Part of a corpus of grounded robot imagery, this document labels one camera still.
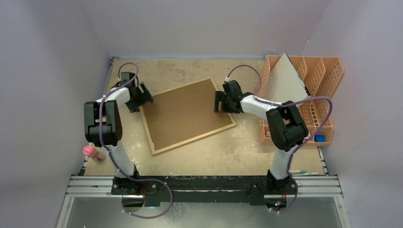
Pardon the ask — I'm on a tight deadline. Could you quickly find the light wooden picture frame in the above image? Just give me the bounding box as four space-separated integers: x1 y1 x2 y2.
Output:
138 76 237 156

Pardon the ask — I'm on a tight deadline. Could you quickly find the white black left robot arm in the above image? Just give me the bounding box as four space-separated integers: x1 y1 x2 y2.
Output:
84 72 153 194

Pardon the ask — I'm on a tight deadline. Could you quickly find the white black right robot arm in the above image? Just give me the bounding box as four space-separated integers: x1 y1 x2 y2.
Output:
214 80 308 193

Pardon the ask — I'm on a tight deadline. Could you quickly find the grey white board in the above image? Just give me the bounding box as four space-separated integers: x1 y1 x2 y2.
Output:
261 53 311 103

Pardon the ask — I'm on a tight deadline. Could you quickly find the pink bottle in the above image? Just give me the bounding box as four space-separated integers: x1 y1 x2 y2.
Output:
83 145 106 162

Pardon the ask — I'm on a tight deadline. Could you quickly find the orange plastic desk organizer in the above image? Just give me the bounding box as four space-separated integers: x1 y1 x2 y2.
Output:
258 55 344 133

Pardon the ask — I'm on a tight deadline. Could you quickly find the blue small block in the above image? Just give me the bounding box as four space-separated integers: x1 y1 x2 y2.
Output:
314 134 326 143

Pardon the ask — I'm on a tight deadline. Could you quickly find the green capped marker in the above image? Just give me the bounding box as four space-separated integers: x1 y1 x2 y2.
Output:
290 170 307 174

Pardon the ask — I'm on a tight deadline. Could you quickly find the aluminium rail base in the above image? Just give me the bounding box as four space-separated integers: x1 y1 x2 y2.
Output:
65 176 343 207

